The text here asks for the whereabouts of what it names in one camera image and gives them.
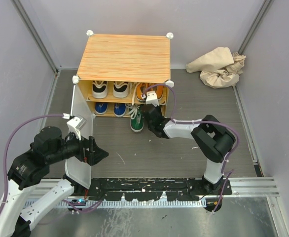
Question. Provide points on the blue sneaker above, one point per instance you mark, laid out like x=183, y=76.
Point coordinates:
x=101, y=108
x=119, y=109

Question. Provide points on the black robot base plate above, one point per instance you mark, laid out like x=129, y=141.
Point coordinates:
x=145, y=189

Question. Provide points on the white translucent cabinet door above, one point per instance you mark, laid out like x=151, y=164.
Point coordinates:
x=78, y=171

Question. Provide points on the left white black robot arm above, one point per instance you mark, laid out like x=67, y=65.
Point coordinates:
x=28, y=169

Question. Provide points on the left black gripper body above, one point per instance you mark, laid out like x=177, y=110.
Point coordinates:
x=72, y=146

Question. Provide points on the green sneaker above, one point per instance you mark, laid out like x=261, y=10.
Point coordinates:
x=136, y=117

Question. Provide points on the black white sneaker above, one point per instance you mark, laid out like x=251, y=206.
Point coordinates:
x=120, y=89
x=99, y=89

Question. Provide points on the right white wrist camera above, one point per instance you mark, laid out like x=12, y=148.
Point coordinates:
x=151, y=98

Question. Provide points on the wood grain shoe cabinet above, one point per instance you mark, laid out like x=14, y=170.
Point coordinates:
x=129, y=58

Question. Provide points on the slotted grey cable duct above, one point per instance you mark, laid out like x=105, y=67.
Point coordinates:
x=162, y=203

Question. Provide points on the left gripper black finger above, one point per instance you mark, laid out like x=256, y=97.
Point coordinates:
x=96, y=155
x=91, y=144

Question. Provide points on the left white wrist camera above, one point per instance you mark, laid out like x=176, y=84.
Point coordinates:
x=75, y=125

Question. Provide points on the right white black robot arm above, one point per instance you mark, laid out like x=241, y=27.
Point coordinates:
x=215, y=140

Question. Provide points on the crumpled beige cloth bag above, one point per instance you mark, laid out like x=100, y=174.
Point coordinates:
x=219, y=68

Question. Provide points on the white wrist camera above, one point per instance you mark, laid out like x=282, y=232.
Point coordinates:
x=151, y=98
x=75, y=125

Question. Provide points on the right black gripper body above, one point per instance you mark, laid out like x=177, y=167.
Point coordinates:
x=160, y=110

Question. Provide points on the orange sneaker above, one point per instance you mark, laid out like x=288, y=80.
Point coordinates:
x=158, y=89
x=139, y=92

